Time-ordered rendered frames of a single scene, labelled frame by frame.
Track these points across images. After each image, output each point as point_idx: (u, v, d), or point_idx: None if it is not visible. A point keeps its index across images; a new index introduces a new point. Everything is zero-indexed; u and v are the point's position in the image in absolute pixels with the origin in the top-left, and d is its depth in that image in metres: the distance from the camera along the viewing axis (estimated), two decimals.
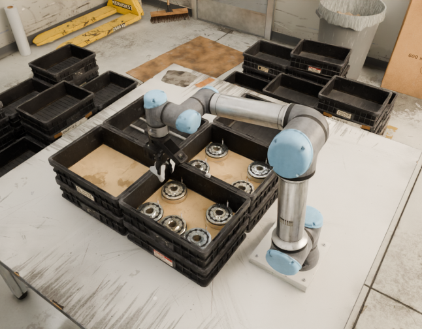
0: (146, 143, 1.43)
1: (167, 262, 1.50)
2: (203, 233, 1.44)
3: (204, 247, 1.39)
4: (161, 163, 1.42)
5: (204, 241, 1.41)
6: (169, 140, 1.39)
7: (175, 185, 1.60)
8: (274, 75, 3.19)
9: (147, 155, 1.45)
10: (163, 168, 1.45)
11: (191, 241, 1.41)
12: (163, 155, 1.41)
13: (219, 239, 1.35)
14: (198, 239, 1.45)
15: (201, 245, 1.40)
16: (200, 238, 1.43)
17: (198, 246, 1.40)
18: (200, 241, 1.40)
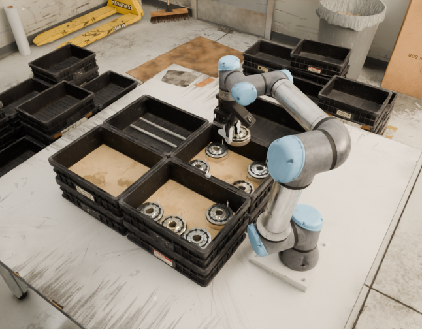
0: (215, 108, 1.53)
1: (167, 262, 1.50)
2: (203, 233, 1.44)
3: (204, 247, 1.39)
4: (230, 126, 1.53)
5: (204, 241, 1.41)
6: (238, 104, 1.49)
7: None
8: None
9: (217, 119, 1.56)
10: (231, 130, 1.56)
11: (191, 241, 1.41)
12: (232, 118, 1.51)
13: (219, 239, 1.35)
14: (198, 239, 1.45)
15: (201, 245, 1.40)
16: (200, 238, 1.43)
17: (198, 246, 1.40)
18: (200, 241, 1.40)
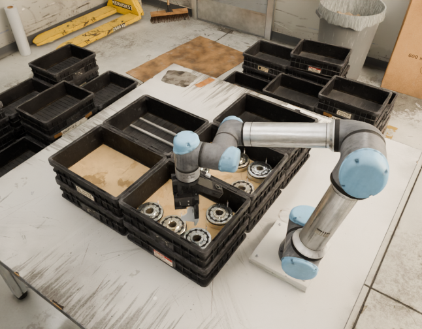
0: (174, 195, 1.27)
1: (167, 262, 1.50)
2: (203, 233, 1.44)
3: (204, 247, 1.39)
4: (198, 205, 1.30)
5: (204, 241, 1.41)
6: (198, 177, 1.28)
7: None
8: (274, 75, 3.19)
9: (177, 205, 1.30)
10: None
11: (191, 241, 1.41)
12: (198, 196, 1.28)
13: (219, 239, 1.35)
14: (198, 239, 1.45)
15: (201, 245, 1.40)
16: (200, 238, 1.43)
17: (198, 246, 1.40)
18: (200, 241, 1.40)
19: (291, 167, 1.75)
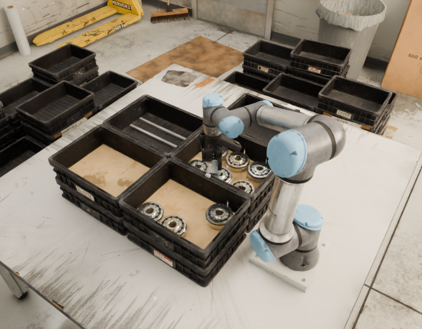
0: (201, 149, 1.55)
1: (167, 262, 1.50)
2: (224, 170, 1.65)
3: (226, 181, 1.60)
4: (221, 158, 1.58)
5: (225, 177, 1.62)
6: (221, 135, 1.56)
7: (238, 155, 1.74)
8: (274, 75, 3.19)
9: (204, 158, 1.58)
10: None
11: (213, 176, 1.62)
12: (221, 149, 1.57)
13: (219, 239, 1.35)
14: (220, 176, 1.66)
15: (223, 179, 1.61)
16: (222, 175, 1.64)
17: (221, 180, 1.61)
18: (222, 176, 1.61)
19: None
